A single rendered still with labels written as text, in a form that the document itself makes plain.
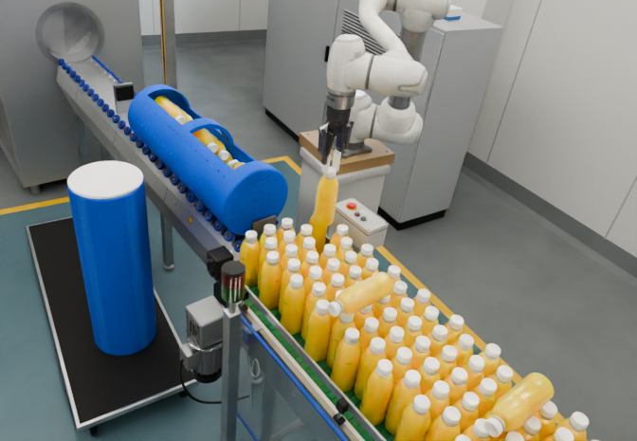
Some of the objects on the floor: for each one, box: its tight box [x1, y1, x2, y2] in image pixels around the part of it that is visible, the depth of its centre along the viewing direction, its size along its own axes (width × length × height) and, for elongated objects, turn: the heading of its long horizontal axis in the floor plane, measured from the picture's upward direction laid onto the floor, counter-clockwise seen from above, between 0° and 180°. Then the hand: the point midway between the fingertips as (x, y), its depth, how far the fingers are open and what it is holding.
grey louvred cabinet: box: [263, 0, 504, 230], centre depth 420 cm, size 54×215×145 cm, turn 22°
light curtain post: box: [157, 0, 177, 90], centre depth 312 cm, size 6×6×170 cm
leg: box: [160, 212, 174, 270], centre depth 299 cm, size 6×6×63 cm
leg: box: [73, 114, 90, 167], centre depth 352 cm, size 6×6×63 cm
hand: (331, 162), depth 170 cm, fingers closed on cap, 4 cm apart
